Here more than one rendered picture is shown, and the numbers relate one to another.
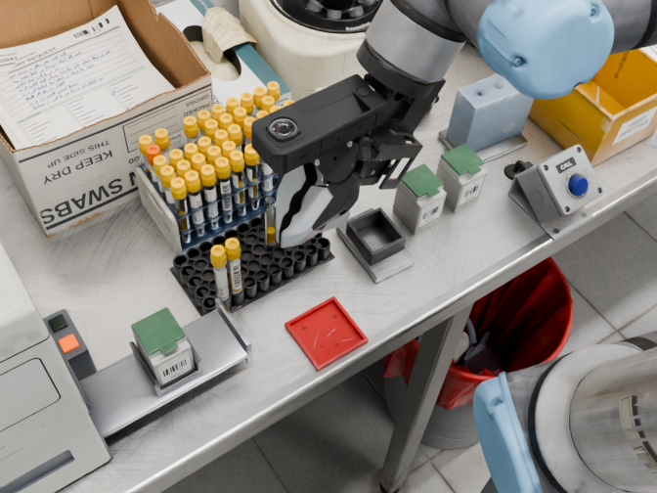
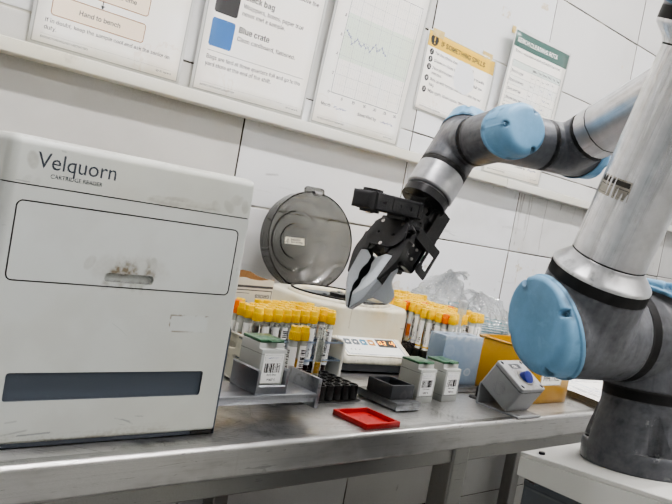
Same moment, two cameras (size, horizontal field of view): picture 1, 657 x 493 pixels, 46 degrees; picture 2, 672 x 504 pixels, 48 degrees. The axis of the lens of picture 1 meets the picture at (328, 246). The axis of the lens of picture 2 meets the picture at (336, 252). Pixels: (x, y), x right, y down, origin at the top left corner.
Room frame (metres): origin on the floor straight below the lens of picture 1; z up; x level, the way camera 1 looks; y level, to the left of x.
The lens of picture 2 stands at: (-0.62, 0.17, 1.16)
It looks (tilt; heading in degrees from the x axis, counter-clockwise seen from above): 3 degrees down; 355
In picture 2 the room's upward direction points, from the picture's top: 10 degrees clockwise
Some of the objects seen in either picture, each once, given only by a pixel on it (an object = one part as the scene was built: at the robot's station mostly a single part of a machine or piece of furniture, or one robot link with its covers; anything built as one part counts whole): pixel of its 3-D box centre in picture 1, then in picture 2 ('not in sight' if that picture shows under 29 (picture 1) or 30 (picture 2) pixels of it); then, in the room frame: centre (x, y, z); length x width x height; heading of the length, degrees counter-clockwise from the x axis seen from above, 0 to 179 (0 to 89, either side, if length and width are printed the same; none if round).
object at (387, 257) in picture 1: (374, 239); (389, 391); (0.55, -0.06, 0.89); 0.09 x 0.05 x 0.04; 36
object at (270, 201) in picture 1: (271, 227); (317, 359); (0.53, 0.07, 0.93); 0.01 x 0.01 x 0.10
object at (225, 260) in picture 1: (251, 236); (305, 358); (0.52, 0.09, 0.93); 0.17 x 0.09 x 0.11; 128
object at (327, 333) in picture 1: (326, 333); (366, 418); (0.43, -0.01, 0.88); 0.07 x 0.07 x 0.01; 38
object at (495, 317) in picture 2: not in sight; (485, 317); (1.43, -0.45, 0.94); 0.20 x 0.17 x 0.14; 103
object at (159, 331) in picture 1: (159, 334); (265, 338); (0.35, 0.15, 0.98); 0.05 x 0.04 x 0.01; 38
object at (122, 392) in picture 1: (148, 374); (244, 383); (0.34, 0.17, 0.92); 0.21 x 0.07 x 0.05; 128
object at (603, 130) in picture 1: (598, 97); (522, 368); (0.80, -0.35, 0.93); 0.13 x 0.13 x 0.10; 37
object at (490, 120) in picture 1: (490, 114); (452, 360); (0.75, -0.20, 0.92); 0.10 x 0.07 x 0.10; 123
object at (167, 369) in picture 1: (163, 349); (261, 363); (0.35, 0.15, 0.95); 0.05 x 0.04 x 0.06; 38
